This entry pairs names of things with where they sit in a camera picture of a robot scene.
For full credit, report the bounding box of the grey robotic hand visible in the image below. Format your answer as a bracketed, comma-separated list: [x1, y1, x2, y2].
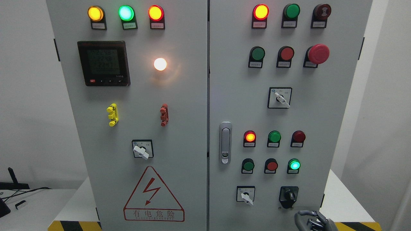
[294, 210, 338, 231]

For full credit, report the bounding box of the black rotary knob switch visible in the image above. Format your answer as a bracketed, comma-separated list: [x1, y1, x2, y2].
[279, 186, 299, 209]

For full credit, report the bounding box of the green illuminated button lower right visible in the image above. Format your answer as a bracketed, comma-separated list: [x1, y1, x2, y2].
[287, 158, 301, 174]

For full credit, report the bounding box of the red push button lower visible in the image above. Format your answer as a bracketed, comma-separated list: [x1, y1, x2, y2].
[263, 158, 278, 174]

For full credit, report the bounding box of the red push button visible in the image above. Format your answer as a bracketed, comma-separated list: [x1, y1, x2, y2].
[263, 158, 278, 174]
[276, 46, 295, 68]

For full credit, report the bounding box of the red indicator light lower right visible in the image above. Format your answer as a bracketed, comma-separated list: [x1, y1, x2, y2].
[290, 130, 306, 148]

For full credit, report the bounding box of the green push button lower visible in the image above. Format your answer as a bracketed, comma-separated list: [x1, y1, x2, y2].
[241, 158, 255, 174]

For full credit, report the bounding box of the green push button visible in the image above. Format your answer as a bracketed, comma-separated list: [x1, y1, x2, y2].
[241, 158, 255, 174]
[248, 46, 266, 68]

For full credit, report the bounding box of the green indicator light lower middle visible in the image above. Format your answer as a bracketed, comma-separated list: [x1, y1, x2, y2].
[267, 131, 282, 148]

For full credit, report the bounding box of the red lit indicator lower left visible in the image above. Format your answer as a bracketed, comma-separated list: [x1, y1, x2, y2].
[243, 130, 256, 148]

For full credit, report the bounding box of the grey electrical control cabinet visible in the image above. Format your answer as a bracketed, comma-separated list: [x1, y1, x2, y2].
[46, 0, 372, 231]

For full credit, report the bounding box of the red emergency stop mushroom button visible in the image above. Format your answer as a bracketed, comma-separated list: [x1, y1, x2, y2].
[303, 44, 330, 68]

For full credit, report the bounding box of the red electrical hazard warning sticker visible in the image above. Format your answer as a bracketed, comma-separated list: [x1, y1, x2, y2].
[123, 166, 185, 222]

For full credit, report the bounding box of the red push button upper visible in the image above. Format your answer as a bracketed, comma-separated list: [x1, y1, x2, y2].
[276, 46, 295, 68]

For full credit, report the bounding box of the green push button upper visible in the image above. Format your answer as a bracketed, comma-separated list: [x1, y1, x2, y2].
[248, 46, 266, 68]

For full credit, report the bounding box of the red terminal connector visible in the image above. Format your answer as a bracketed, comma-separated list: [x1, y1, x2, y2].
[160, 104, 169, 127]

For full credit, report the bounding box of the green indicator light top right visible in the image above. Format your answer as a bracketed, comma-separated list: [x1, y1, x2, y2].
[281, 4, 301, 28]

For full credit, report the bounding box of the red lit indicator top right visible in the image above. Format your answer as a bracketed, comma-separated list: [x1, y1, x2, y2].
[251, 4, 269, 29]

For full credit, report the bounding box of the white lit indicator lamp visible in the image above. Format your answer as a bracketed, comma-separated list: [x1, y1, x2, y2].
[153, 57, 168, 71]

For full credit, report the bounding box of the yellow terminal connector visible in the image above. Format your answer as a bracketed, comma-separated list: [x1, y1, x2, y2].
[107, 103, 119, 127]

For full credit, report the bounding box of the red lit indicator light left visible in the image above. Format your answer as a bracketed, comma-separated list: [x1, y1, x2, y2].
[148, 5, 165, 30]

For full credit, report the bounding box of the black digital power meter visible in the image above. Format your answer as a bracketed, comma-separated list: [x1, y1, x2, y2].
[77, 41, 130, 87]

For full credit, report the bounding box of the green lit indicator light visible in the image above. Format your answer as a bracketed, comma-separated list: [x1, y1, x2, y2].
[118, 5, 138, 30]

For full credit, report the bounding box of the white usb dongle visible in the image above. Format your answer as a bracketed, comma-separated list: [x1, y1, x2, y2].
[15, 200, 27, 210]

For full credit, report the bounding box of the yellow indicator light top left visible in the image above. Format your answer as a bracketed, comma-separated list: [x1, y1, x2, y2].
[87, 5, 107, 30]

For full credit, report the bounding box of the black device with antenna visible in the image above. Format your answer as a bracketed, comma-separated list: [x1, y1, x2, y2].
[0, 167, 30, 218]

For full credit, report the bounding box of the white selector switch lower right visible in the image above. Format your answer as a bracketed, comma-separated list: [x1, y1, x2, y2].
[236, 186, 255, 206]

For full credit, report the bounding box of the white selector switch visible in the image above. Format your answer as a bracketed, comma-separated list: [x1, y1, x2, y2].
[236, 186, 255, 206]
[267, 87, 292, 109]

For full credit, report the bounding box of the white selector switch upper right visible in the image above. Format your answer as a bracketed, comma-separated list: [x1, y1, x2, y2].
[267, 87, 292, 109]

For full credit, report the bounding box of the silver door latch handle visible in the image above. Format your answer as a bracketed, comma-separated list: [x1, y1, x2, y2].
[219, 121, 232, 164]

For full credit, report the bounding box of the white selector switch left door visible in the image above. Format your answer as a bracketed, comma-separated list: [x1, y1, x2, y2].
[132, 139, 154, 160]

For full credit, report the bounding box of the black cable on table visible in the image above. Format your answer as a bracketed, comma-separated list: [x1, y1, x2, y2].
[2, 187, 52, 203]

